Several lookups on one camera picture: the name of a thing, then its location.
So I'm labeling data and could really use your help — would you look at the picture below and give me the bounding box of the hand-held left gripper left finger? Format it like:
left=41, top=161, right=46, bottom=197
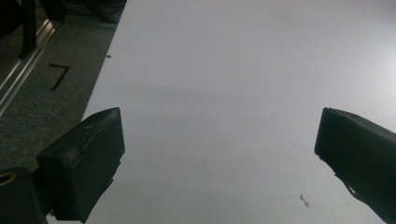
left=35, top=106, right=126, bottom=224

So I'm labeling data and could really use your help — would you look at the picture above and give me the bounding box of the black stand leg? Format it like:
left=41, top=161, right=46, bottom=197
left=18, top=0, right=37, bottom=61

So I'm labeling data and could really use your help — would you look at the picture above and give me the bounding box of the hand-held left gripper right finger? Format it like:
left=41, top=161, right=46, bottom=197
left=314, top=106, right=396, bottom=224

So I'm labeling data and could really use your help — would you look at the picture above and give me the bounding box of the metal floor rail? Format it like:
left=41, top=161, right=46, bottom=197
left=0, top=19, right=62, bottom=118

